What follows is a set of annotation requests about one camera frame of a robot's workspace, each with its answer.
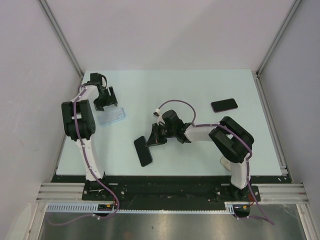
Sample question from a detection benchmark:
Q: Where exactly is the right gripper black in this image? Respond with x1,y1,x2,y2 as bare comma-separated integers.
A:
146,123,176,147

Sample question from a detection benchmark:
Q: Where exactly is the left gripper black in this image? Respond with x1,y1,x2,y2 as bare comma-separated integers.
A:
93,86,117,112

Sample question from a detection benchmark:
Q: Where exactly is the light blue phone case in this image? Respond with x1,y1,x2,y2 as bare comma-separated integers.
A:
97,107,126,126

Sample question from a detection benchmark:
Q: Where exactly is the teal cased black phone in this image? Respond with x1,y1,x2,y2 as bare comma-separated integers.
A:
133,136,153,167

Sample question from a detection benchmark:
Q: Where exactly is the beige phone case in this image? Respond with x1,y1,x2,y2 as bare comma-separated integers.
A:
220,157,232,172

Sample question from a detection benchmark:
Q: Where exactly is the pink phone black screen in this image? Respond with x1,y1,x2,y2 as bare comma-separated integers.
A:
210,98,238,113

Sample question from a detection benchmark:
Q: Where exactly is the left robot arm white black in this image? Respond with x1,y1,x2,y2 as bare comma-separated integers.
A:
61,72,118,182

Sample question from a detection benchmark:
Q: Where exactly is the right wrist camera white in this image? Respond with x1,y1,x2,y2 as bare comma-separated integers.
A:
153,108,165,126

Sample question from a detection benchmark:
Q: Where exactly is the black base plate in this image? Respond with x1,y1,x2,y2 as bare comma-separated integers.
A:
52,175,292,210

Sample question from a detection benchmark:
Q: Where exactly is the left aluminium frame post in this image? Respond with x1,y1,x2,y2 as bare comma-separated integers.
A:
37,0,84,79

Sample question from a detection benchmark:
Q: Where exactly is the aluminium frame post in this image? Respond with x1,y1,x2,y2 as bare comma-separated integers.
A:
37,0,84,79
255,0,304,78

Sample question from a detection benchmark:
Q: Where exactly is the slotted white cable duct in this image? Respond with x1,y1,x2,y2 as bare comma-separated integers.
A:
46,202,235,215

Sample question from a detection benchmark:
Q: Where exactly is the aluminium front rail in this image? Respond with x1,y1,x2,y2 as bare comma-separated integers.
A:
255,183,309,205

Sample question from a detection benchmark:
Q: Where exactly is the right aluminium frame post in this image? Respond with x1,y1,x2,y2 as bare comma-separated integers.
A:
255,0,304,78

